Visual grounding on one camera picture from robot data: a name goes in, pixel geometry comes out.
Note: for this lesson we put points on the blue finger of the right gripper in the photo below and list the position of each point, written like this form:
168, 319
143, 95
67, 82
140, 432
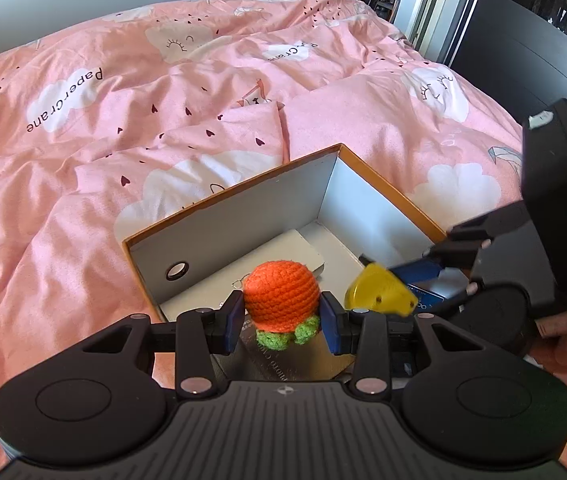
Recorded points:
417, 271

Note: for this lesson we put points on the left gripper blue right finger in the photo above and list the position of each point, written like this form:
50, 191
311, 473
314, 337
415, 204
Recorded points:
334, 323

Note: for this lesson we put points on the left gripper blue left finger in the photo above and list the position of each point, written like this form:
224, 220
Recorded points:
228, 323

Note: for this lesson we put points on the yellow tape measure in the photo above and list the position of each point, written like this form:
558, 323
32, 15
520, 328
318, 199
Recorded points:
378, 289

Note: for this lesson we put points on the orange crochet toy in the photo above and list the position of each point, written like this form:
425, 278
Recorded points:
284, 313

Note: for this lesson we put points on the blue card pack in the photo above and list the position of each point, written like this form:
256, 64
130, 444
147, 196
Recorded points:
427, 301

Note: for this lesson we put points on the dark picture book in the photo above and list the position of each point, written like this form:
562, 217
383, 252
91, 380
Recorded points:
308, 363

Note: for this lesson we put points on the orange cardboard box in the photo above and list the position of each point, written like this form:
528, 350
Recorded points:
326, 210

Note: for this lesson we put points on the pink cloud-print duvet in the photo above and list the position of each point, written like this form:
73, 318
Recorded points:
113, 124

